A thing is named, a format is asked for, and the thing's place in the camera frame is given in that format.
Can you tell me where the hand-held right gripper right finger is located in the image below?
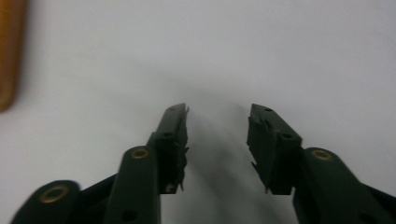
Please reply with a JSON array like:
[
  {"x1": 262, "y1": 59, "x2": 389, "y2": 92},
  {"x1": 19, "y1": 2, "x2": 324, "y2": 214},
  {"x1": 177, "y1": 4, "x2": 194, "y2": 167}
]
[{"x1": 247, "y1": 103, "x2": 304, "y2": 196}]

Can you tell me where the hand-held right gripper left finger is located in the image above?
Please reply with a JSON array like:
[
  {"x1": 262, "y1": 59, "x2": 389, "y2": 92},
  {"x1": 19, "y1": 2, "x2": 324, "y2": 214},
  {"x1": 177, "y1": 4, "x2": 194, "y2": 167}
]
[{"x1": 148, "y1": 103, "x2": 191, "y2": 195}]

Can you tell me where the small wooden box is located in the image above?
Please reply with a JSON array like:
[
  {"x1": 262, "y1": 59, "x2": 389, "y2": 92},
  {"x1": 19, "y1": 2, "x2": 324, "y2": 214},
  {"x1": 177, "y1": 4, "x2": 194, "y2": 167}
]
[{"x1": 0, "y1": 0, "x2": 30, "y2": 114}]

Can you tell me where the white table sheet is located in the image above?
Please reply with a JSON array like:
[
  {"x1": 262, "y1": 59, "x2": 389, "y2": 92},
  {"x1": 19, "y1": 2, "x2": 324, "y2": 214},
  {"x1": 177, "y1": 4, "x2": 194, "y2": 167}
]
[{"x1": 0, "y1": 0, "x2": 396, "y2": 224}]

